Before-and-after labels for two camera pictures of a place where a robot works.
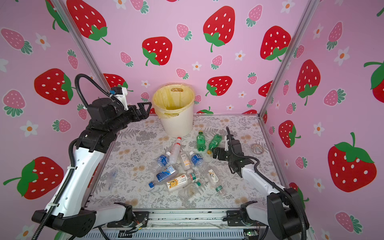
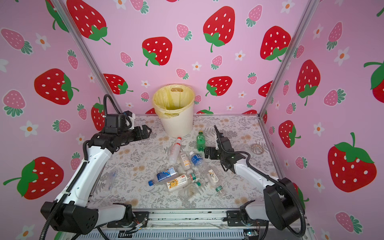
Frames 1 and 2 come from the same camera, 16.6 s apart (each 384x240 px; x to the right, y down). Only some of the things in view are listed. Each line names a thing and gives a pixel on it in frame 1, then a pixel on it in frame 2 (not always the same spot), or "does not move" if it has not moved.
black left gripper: x=143 y=116 -> x=146 y=135
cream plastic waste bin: x=174 y=103 does not move
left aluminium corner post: x=62 y=7 does not move
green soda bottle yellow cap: x=201 y=142 does not move
